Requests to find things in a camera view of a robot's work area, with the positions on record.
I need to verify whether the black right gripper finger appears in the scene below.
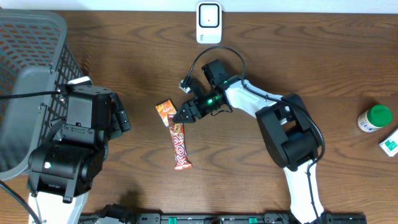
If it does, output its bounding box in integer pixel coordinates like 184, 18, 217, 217
172, 109, 196, 123
177, 100, 195, 114

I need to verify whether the small orange box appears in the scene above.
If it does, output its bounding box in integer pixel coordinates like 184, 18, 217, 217
155, 100, 177, 127

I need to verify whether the orange Top chocolate bar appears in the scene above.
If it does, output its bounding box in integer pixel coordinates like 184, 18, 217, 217
167, 114, 193, 170

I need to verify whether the green-capped white bottle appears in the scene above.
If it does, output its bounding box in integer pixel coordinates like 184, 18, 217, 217
358, 105, 393, 133

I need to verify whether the white medicine box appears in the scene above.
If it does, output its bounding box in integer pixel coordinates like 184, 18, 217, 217
379, 129, 398, 157

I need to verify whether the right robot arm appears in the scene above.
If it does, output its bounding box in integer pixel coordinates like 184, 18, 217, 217
173, 60, 325, 223

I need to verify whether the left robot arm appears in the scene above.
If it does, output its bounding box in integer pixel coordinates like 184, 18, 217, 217
27, 84, 131, 223

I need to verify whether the white barcode scanner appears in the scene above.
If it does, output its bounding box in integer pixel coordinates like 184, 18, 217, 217
196, 1, 222, 44

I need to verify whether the grey plastic basket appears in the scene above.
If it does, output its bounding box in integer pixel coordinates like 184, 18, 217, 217
1, 9, 83, 180

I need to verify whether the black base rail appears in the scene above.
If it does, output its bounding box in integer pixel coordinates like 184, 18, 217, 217
80, 203, 368, 224

